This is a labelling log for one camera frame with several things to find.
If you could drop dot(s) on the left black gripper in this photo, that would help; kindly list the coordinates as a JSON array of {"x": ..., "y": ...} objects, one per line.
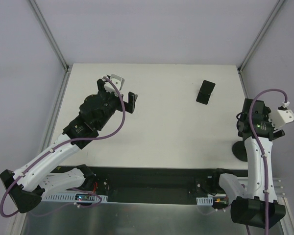
[{"x": 118, "y": 98}]

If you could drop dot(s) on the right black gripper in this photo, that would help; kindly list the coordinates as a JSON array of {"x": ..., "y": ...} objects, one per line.
[{"x": 277, "y": 133}]

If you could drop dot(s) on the black round-base phone stand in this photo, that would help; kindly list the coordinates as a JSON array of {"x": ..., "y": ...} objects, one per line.
[{"x": 239, "y": 151}]

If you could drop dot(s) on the black folding phone stand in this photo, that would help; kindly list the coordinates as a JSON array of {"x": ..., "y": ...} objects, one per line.
[{"x": 205, "y": 91}]

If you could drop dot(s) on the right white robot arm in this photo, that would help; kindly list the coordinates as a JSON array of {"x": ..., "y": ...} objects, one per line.
[{"x": 257, "y": 205}]

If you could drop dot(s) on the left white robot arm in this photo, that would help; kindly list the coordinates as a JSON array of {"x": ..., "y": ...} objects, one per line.
[{"x": 101, "y": 116}]

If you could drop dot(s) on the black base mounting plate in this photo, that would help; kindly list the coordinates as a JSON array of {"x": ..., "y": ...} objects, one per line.
[{"x": 153, "y": 185}]

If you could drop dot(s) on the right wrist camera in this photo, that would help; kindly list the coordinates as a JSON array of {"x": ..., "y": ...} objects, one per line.
[{"x": 280, "y": 117}]

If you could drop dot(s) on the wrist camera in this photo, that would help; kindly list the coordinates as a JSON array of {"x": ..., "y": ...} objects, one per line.
[
  {"x": 280, "y": 117},
  {"x": 116, "y": 80}
]

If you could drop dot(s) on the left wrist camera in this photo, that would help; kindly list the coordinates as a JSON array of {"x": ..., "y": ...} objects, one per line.
[{"x": 116, "y": 80}]

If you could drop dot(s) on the right aluminium frame post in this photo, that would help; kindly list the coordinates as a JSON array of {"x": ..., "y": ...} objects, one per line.
[{"x": 261, "y": 34}]

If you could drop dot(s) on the aluminium frame post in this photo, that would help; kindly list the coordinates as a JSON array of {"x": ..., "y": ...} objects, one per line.
[
  {"x": 261, "y": 34},
  {"x": 48, "y": 34}
]

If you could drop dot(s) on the right white cable duct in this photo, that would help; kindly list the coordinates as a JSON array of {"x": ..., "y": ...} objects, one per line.
[{"x": 204, "y": 201}]

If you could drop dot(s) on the white cable duct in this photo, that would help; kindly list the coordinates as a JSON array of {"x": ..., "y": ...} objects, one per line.
[
  {"x": 204, "y": 201},
  {"x": 75, "y": 197}
]

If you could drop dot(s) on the left aluminium frame post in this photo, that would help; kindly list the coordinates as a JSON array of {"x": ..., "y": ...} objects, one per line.
[{"x": 48, "y": 34}]

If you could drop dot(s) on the left white cable duct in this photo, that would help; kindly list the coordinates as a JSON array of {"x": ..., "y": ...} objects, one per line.
[{"x": 75, "y": 197}]

